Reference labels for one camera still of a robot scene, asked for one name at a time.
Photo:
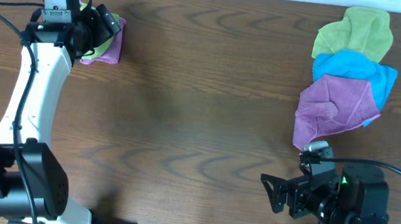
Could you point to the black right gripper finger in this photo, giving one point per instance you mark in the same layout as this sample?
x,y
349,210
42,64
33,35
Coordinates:
x,y
276,188
278,202

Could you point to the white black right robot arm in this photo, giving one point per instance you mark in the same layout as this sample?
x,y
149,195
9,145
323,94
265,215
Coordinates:
x,y
359,195

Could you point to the blue cloth in pile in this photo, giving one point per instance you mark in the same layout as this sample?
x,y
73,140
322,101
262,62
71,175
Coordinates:
x,y
352,65

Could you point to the purple cloth in pile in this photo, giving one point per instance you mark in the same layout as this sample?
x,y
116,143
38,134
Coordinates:
x,y
333,105

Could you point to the light green microfiber cloth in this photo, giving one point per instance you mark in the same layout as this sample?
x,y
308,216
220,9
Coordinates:
x,y
100,50

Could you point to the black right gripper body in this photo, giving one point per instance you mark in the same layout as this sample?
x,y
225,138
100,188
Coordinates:
x,y
292,195

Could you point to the folded purple cloth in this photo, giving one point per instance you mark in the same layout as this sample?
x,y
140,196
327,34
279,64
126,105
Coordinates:
x,y
109,51

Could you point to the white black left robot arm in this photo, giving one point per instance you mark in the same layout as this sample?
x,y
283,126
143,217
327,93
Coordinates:
x,y
33,185

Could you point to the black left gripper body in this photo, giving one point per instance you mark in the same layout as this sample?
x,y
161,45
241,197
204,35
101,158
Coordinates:
x,y
102,24

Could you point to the olive green cloth in pile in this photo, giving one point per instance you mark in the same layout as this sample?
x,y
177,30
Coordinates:
x,y
361,29

